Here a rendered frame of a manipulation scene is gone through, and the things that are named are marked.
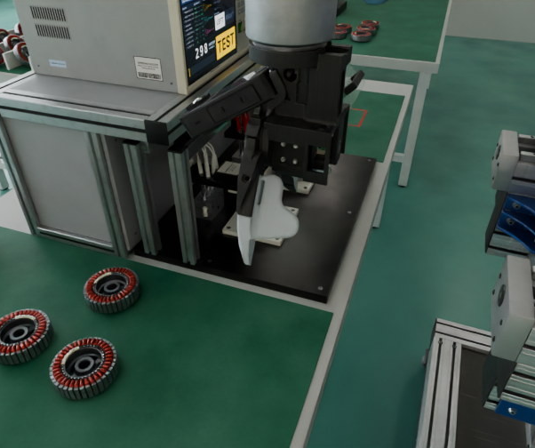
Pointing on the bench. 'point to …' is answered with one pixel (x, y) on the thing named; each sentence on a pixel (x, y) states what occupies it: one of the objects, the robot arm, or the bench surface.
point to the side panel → (61, 183)
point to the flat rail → (201, 141)
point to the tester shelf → (103, 103)
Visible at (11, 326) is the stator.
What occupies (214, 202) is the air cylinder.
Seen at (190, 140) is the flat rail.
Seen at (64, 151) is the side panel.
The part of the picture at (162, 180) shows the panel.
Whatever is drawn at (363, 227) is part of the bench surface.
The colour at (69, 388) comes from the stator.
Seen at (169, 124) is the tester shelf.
